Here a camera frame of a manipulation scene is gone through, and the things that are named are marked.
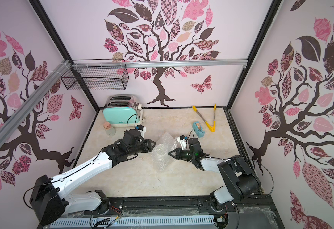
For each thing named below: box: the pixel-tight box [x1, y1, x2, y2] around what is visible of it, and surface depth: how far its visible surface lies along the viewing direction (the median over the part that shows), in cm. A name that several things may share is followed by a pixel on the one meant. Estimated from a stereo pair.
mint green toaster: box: [102, 93, 144, 127], surface depth 103 cm
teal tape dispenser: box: [192, 121, 206, 138], surface depth 103 cm
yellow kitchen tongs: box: [192, 103, 217, 133], surface depth 109 cm
